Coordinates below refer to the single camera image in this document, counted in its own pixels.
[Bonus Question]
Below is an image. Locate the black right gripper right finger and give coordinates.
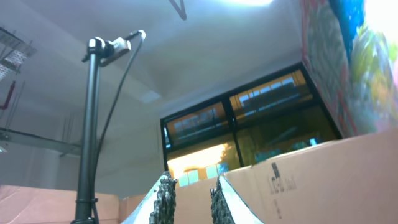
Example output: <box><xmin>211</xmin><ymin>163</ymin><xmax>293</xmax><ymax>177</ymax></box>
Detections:
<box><xmin>210</xmin><ymin>176</ymin><xmax>264</xmax><ymax>224</ymax></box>

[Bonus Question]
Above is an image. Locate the black overhead camera cable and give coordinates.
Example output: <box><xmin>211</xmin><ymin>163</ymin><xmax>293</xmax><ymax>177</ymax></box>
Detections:
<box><xmin>91</xmin><ymin>30</ymin><xmax>147</xmax><ymax>224</ymax></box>

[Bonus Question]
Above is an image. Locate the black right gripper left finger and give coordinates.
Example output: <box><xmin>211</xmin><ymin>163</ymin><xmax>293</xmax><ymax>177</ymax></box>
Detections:
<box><xmin>121</xmin><ymin>171</ymin><xmax>177</xmax><ymax>224</ymax></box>

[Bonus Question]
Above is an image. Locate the cardboard backdrop panel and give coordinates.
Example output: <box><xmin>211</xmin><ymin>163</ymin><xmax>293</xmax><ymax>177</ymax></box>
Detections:
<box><xmin>1</xmin><ymin>129</ymin><xmax>397</xmax><ymax>223</ymax></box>

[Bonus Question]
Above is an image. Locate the colourful painted cloth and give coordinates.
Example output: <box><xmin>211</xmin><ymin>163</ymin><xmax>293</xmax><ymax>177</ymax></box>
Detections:
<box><xmin>300</xmin><ymin>0</ymin><xmax>397</xmax><ymax>137</ymax></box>

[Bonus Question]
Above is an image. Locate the overhead camera on pole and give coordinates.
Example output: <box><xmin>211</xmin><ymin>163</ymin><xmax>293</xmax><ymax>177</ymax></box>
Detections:
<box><xmin>100</xmin><ymin>30</ymin><xmax>146</xmax><ymax>67</ymax></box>

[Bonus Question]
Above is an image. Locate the black camera stand pole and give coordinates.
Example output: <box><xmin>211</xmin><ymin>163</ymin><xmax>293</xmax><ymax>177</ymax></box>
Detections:
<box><xmin>72</xmin><ymin>37</ymin><xmax>105</xmax><ymax>224</ymax></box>

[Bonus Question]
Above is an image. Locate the black framed window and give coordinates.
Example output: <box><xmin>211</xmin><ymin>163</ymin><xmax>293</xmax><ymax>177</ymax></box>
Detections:
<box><xmin>160</xmin><ymin>62</ymin><xmax>343</xmax><ymax>186</ymax></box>

